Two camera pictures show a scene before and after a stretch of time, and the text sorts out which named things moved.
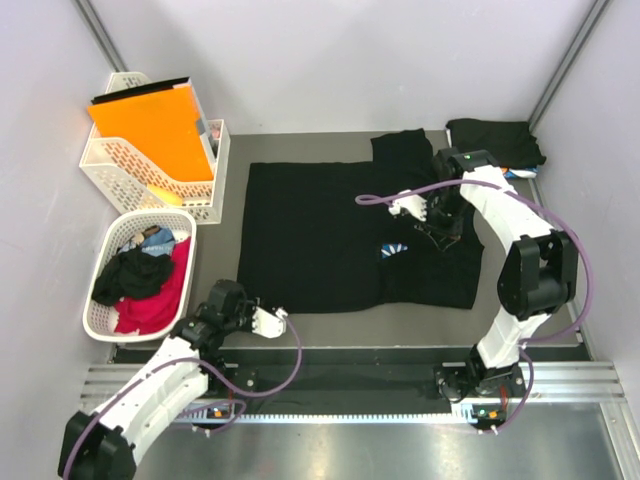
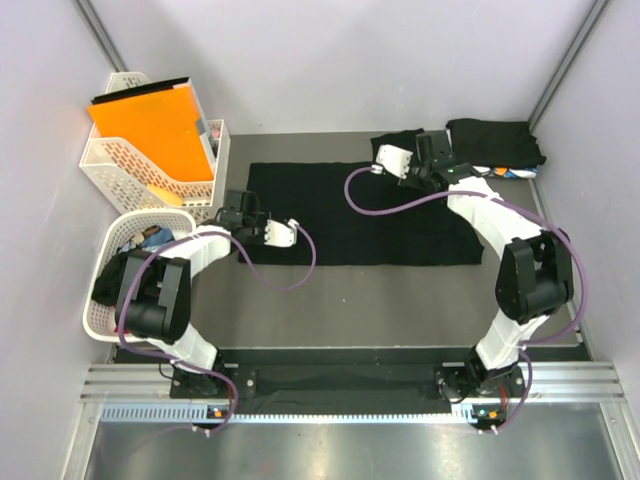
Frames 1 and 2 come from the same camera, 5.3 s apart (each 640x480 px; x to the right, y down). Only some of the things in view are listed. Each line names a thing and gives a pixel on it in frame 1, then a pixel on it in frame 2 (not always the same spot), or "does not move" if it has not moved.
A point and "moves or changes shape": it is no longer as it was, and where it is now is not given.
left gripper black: (249, 305) -> (262, 220)
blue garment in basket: (159, 243) does not move
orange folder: (163, 125) does not move
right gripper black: (454, 231) -> (408, 182)
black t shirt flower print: (308, 246) moves or changes shape
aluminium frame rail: (592, 382) does not move
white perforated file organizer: (130, 179) does not move
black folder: (144, 89) does not move
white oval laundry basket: (99, 320) does not move
